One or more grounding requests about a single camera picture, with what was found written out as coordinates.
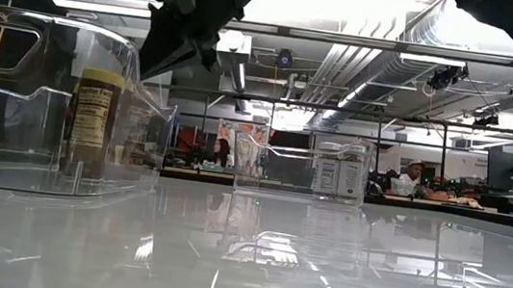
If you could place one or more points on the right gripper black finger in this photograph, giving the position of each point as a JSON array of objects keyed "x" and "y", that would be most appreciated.
[
  {"x": 166, "y": 46},
  {"x": 212, "y": 56}
]

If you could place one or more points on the clear plastic bin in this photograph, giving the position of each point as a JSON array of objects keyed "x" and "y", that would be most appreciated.
[
  {"x": 254, "y": 163},
  {"x": 15, "y": 175}
]

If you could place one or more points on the white ceiling box fixture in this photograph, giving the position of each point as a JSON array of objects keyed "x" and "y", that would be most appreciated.
[{"x": 239, "y": 42}]

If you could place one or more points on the colourful poster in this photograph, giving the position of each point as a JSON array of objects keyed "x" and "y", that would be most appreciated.
[{"x": 250, "y": 136}]

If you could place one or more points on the person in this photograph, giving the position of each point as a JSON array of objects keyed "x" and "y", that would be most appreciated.
[
  {"x": 408, "y": 181},
  {"x": 221, "y": 152}
]

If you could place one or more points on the black round ceiling camera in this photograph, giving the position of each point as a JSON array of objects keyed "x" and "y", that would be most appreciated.
[{"x": 284, "y": 59}]

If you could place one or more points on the black metal rack frame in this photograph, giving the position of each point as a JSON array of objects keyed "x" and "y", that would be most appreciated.
[{"x": 290, "y": 102}]

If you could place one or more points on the silver ceiling duct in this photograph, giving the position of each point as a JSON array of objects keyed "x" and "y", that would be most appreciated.
[{"x": 341, "y": 76}]

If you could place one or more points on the black ceiling camera rig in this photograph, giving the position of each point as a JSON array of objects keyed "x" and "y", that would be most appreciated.
[{"x": 448, "y": 76}]

